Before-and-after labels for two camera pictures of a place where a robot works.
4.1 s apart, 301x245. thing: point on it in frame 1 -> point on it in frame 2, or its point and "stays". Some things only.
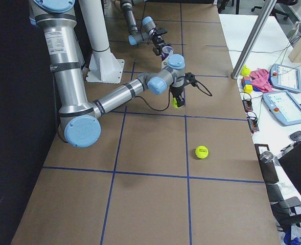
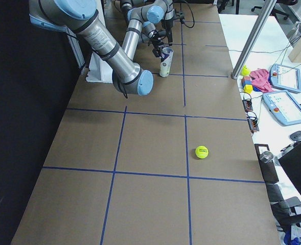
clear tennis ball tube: (167, 50) stays
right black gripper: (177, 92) -> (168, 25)
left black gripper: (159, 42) stays
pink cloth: (260, 83) stays
